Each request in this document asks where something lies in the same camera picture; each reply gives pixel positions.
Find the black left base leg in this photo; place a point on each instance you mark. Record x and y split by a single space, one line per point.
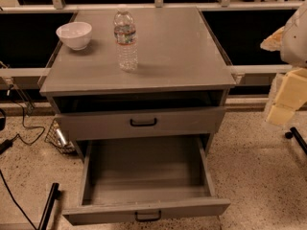
52 197

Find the white ceramic bowl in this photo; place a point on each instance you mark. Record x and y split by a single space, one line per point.
75 35

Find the black base leg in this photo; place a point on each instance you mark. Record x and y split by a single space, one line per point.
52 197
293 133

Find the black right base leg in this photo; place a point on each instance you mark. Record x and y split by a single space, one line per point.
293 133

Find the metal railing frame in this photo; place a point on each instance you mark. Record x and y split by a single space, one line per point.
28 27

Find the grey drawer cabinet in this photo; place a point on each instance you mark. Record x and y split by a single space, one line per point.
172 81

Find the open grey middle drawer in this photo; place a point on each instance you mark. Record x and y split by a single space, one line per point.
146 179

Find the wire mesh basket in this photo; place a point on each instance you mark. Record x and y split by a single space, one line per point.
56 138

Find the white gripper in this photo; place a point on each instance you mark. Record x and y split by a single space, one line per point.
295 42

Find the grey upper drawer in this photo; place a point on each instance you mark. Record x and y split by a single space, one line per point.
140 123

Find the clear plastic water bottle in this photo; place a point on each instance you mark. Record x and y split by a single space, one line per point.
126 39

